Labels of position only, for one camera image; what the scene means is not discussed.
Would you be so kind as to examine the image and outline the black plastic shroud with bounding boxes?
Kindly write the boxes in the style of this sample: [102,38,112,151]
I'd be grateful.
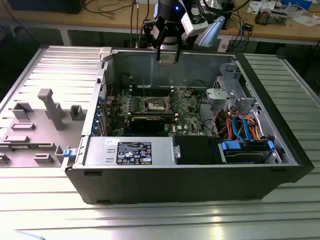
[174,136,221,165]

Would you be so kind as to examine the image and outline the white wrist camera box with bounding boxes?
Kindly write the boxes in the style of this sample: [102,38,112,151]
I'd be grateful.
[180,4,210,37]

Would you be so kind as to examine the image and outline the blue wire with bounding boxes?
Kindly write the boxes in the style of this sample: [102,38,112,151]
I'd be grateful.
[239,116,253,144]
[231,114,245,139]

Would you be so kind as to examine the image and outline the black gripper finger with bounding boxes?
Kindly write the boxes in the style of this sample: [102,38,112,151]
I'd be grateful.
[142,20,166,62]
[172,24,186,63]

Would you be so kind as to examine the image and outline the metal socket cover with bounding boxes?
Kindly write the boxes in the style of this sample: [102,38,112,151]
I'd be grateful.
[163,92,176,112]

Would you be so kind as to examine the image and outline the orange wire bundle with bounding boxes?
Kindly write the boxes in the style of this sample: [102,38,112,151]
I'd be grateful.
[244,115,263,141]

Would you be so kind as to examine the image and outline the wooden desk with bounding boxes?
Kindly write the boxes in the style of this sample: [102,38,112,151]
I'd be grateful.
[0,0,320,47]

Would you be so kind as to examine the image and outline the CPU socket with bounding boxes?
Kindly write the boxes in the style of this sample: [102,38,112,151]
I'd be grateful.
[142,96,171,113]

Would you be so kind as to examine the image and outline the white papers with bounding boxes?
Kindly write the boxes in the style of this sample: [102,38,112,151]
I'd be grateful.
[291,9,320,27]

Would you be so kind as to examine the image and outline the green motherboard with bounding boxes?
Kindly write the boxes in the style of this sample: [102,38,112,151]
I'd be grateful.
[104,86,216,137]

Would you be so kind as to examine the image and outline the black computer box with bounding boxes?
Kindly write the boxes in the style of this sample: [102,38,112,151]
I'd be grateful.
[7,0,82,15]

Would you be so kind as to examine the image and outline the copper heat sink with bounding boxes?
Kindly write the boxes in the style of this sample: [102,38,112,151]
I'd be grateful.
[254,7,271,26]

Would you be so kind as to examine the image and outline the grey parts rack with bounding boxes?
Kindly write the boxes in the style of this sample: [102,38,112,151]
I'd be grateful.
[0,88,87,168]

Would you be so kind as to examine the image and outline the black PC case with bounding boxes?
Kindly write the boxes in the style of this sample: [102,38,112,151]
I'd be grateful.
[61,46,315,206]

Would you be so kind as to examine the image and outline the RAM slot white latches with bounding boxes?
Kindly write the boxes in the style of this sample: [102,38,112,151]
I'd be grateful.
[132,87,171,91]
[129,113,176,117]
[132,91,171,95]

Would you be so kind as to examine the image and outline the black power supply label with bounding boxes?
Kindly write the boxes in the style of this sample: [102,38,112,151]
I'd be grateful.
[117,141,153,166]

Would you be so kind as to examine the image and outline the RAM slot black latches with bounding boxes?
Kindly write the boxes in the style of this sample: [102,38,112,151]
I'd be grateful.
[132,89,171,93]
[129,111,176,115]
[132,93,171,97]

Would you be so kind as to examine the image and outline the black graphics card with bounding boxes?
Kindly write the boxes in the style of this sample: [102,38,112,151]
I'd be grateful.
[129,115,166,133]

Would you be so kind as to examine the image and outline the hard disk in blue carrier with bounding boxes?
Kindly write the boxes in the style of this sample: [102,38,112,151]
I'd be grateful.
[218,139,276,165]

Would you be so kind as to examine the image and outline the silver power supply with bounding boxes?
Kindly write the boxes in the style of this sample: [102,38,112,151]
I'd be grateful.
[83,136,176,167]

